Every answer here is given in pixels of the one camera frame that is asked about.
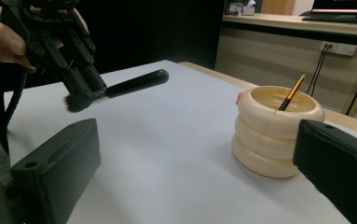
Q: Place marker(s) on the black silver-banded makeup brush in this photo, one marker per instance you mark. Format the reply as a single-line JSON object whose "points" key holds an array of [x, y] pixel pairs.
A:
{"points": [[135, 82]]}

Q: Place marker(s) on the black keyboard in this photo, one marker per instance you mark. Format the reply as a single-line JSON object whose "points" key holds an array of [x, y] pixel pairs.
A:
{"points": [[337, 19]]}

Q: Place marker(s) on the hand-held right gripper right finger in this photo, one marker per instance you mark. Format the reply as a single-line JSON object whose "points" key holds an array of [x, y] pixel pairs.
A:
{"points": [[337, 168]]}

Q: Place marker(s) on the white tissue box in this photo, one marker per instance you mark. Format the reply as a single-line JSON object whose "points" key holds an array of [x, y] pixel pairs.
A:
{"points": [[243, 8]]}

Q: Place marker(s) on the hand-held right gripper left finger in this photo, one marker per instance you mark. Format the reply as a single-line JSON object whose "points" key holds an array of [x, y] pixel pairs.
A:
{"points": [[58, 168]]}

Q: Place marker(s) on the thin gold-banded makeup brush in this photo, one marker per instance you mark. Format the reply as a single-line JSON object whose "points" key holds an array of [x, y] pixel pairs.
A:
{"points": [[291, 93]]}

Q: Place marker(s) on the white wall socket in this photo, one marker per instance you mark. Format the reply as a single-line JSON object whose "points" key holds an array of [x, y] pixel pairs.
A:
{"points": [[340, 48]]}

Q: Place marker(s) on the cream ribbed brush holder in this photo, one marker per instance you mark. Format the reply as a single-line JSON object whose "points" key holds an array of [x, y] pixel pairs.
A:
{"points": [[260, 137]]}

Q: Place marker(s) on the black monitor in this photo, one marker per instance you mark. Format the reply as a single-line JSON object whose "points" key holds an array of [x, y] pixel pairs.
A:
{"points": [[344, 4]]}

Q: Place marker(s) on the white table mat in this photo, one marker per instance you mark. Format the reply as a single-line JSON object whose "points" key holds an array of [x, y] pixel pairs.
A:
{"points": [[167, 140]]}

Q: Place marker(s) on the wooden desk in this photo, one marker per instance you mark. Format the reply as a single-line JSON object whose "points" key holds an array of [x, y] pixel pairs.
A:
{"points": [[291, 23]]}

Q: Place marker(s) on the wooden cabinet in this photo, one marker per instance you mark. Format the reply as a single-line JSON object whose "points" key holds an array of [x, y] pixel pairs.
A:
{"points": [[278, 6]]}

